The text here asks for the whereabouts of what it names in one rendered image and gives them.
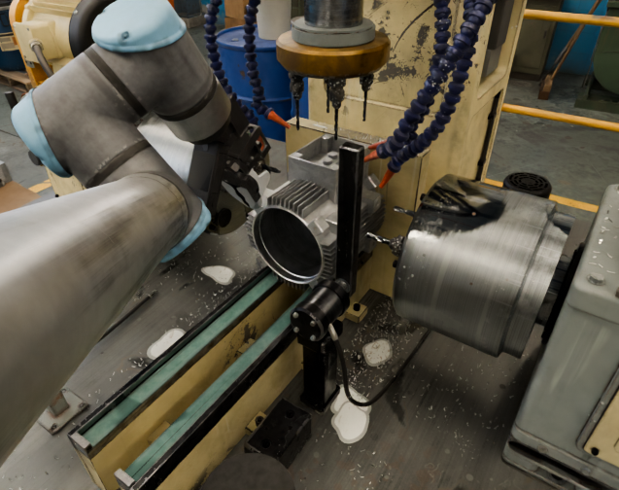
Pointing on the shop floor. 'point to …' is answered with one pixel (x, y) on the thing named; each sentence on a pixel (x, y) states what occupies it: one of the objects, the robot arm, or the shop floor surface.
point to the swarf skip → (612, 65)
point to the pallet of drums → (3, 46)
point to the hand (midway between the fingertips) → (252, 206)
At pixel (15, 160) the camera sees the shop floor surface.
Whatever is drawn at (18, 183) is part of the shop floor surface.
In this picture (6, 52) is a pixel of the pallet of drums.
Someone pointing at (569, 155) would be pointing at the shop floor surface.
